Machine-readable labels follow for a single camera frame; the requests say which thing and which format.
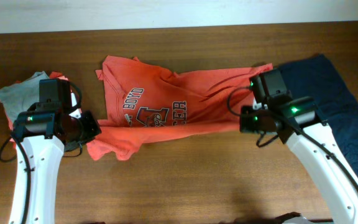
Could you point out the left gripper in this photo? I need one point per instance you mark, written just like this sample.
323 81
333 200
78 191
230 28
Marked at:
93 128

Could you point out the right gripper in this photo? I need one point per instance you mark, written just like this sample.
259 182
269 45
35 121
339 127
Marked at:
245 124

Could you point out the orange printed t-shirt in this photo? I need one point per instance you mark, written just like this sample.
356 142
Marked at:
147 103

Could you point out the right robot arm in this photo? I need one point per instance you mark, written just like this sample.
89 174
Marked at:
300 125

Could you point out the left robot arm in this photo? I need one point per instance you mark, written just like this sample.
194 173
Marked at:
43 134

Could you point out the folded grey shirt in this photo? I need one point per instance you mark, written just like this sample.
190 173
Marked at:
19 97

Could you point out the navy blue garment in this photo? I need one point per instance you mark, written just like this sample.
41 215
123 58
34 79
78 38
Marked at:
317 77

